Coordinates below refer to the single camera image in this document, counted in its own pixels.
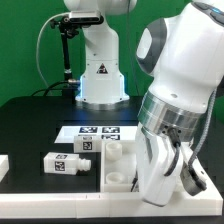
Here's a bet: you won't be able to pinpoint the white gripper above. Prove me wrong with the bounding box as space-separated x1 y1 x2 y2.
130 125 209 208

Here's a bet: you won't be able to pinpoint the white square tabletop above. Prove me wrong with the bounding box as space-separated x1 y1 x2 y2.
100 140 137 192

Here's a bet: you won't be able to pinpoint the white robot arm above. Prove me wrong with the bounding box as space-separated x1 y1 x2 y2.
136 0 224 206

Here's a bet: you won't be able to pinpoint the marker sheet with tags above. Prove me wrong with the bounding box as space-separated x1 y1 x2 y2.
55 126 137 143

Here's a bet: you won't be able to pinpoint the white U-shaped fence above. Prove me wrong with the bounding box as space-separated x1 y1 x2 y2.
0 152 224 219

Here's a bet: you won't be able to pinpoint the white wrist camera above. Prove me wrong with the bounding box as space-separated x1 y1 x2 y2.
180 167 207 196

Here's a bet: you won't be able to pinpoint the black cables at base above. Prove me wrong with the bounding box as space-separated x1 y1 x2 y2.
31 79 83 98

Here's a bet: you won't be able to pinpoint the black camera stand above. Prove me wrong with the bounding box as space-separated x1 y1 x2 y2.
49 16 104 98

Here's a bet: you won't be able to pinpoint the grey mounted camera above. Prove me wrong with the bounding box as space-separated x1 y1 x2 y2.
69 11 101 21

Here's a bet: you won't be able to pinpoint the white camera cable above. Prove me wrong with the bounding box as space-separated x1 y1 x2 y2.
35 13 71 88

